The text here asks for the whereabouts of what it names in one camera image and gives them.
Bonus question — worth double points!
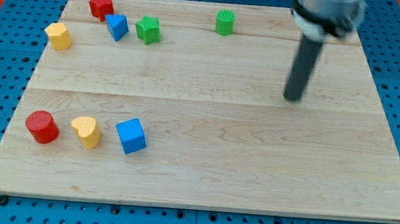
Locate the blue cube block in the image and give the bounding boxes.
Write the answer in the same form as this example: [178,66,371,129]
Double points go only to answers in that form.
[116,118,147,154]

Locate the red cylinder block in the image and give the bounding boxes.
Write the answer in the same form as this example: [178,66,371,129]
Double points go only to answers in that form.
[25,110,60,144]

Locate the yellow hexagon block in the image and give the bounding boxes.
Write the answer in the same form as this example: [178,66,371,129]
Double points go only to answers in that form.
[45,22,73,50]

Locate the wooden board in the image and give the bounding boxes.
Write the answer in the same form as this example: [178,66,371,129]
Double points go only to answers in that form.
[0,0,400,223]

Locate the green star block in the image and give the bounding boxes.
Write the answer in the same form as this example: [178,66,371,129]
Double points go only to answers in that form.
[135,16,160,45]

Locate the red star block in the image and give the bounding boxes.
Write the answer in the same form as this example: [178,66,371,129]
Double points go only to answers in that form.
[88,0,114,22]

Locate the blue triangle block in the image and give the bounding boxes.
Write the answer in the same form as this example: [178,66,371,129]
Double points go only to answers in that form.
[105,14,128,42]

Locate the green cylinder block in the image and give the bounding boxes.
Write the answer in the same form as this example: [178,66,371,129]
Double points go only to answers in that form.
[215,9,235,36]

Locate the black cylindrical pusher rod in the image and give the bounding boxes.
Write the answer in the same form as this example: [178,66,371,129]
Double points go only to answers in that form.
[283,34,323,102]

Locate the yellow heart block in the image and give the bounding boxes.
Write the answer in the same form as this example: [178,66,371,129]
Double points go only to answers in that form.
[71,116,102,149]

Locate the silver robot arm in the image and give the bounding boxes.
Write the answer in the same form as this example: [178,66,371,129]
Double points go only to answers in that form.
[283,0,366,102]

